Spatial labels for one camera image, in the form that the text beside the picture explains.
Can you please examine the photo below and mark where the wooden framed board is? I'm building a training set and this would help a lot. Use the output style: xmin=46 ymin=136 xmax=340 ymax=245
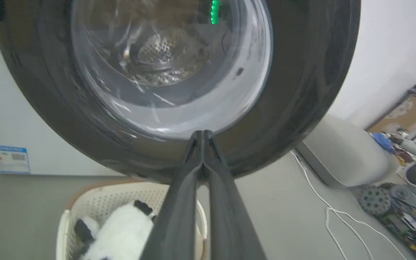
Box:
xmin=365 ymin=84 xmax=416 ymax=138

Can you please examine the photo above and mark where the blue cloth piece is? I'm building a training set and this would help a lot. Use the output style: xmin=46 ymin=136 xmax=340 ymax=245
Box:
xmin=372 ymin=133 xmax=396 ymax=155

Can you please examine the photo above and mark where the round dark washing machine door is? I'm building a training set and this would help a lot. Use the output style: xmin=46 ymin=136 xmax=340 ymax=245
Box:
xmin=0 ymin=0 xmax=361 ymax=185

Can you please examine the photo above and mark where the white cable on floor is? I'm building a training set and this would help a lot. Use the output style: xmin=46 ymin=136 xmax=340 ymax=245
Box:
xmin=290 ymin=150 xmax=408 ymax=260

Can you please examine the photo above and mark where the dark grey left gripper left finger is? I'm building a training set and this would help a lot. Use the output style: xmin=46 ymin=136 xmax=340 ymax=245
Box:
xmin=140 ymin=131 xmax=204 ymax=260

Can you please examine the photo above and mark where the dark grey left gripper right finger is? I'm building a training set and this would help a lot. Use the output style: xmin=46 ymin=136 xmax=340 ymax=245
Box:
xmin=203 ymin=130 xmax=267 ymax=260

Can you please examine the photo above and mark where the pile of tools and parts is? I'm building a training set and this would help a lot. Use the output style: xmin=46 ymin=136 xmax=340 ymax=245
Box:
xmin=352 ymin=127 xmax=416 ymax=259

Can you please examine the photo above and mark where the blue energy label sticker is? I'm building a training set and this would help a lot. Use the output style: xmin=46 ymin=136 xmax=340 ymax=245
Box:
xmin=0 ymin=145 xmax=31 ymax=174

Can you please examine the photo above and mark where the white cylindrical bin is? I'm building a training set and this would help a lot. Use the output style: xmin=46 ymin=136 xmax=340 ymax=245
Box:
xmin=296 ymin=114 xmax=398 ymax=188

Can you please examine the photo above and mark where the black and white plush panda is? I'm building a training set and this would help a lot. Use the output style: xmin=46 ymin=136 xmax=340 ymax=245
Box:
xmin=74 ymin=200 xmax=157 ymax=260

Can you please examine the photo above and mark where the cream perforated laundry basket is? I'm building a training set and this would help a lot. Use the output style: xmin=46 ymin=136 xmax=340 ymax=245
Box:
xmin=56 ymin=181 xmax=208 ymax=260

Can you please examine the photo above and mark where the grey perforated round disc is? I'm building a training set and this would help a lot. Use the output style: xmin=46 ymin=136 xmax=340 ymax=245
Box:
xmin=359 ymin=186 xmax=392 ymax=216

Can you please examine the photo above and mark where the white washing machine body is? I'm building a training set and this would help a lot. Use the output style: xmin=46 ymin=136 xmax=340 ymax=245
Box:
xmin=0 ymin=0 xmax=125 ymax=177

